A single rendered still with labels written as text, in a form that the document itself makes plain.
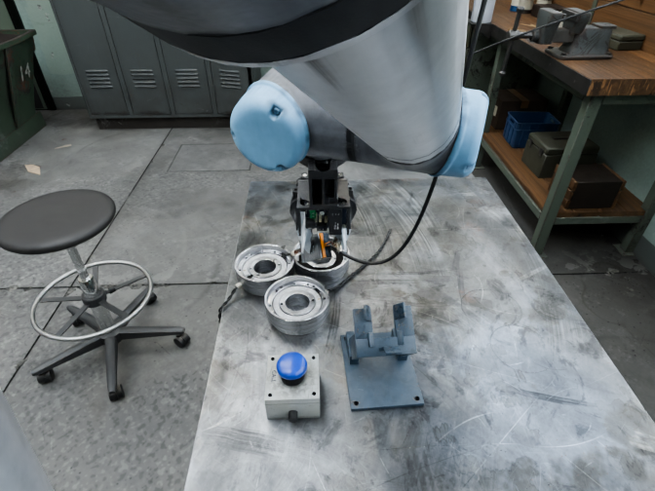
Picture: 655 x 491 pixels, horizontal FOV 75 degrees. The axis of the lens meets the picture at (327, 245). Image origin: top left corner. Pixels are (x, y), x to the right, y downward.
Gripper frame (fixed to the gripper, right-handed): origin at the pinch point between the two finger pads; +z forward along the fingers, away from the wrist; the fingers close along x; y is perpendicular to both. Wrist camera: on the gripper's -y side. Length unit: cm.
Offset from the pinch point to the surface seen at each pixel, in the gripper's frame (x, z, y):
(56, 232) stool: -76, 33, -40
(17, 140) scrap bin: -219, 115, -226
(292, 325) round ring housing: -5.0, 5.1, 12.7
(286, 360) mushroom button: -5.3, -0.6, 21.9
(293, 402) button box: -4.3, 2.6, 26.0
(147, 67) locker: -122, 77, -259
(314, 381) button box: -1.7, 2.2, 23.4
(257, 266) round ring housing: -12.1, 8.3, -2.6
